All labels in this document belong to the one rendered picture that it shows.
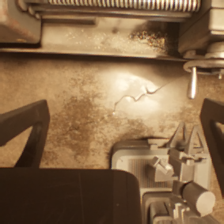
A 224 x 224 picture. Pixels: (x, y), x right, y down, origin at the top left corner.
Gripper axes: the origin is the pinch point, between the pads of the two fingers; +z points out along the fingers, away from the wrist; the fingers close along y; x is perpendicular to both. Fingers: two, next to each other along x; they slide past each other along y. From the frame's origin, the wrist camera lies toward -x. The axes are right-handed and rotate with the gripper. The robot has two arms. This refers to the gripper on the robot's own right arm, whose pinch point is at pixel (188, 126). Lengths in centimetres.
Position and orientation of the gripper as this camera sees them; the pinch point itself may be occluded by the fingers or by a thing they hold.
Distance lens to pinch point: 60.3
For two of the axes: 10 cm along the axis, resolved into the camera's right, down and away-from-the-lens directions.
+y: -3.0, -1.1, 9.5
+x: 9.5, 0.3, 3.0
